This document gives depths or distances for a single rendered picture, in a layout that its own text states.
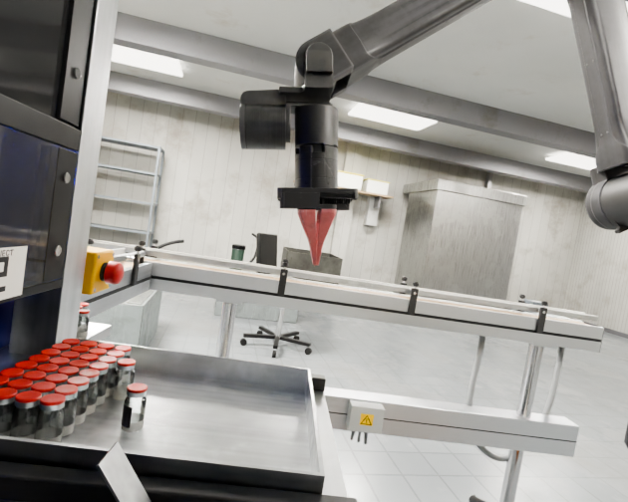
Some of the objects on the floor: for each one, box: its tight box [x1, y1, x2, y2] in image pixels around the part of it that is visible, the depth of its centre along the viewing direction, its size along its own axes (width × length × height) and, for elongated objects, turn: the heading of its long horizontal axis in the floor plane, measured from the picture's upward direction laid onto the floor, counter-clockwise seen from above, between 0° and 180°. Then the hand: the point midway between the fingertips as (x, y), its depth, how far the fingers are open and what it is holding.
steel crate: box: [280, 247, 343, 285], centre depth 646 cm, size 90×113×76 cm
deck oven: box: [393, 178, 527, 309], centre depth 752 cm, size 175×134×228 cm
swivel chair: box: [240, 232, 312, 358], centre depth 366 cm, size 65×65×102 cm
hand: (315, 258), depth 54 cm, fingers closed
